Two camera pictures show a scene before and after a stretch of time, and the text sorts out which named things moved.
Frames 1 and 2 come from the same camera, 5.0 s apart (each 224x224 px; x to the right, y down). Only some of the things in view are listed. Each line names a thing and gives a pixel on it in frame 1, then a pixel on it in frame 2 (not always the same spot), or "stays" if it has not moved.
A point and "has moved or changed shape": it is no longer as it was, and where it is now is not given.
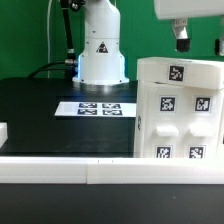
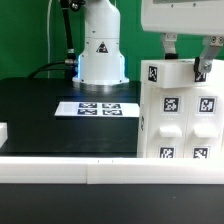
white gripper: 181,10 → 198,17
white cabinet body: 178,122 stays
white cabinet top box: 203,72 has moved or changed shape
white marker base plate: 96,109 stays
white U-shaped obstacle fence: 108,170 stays
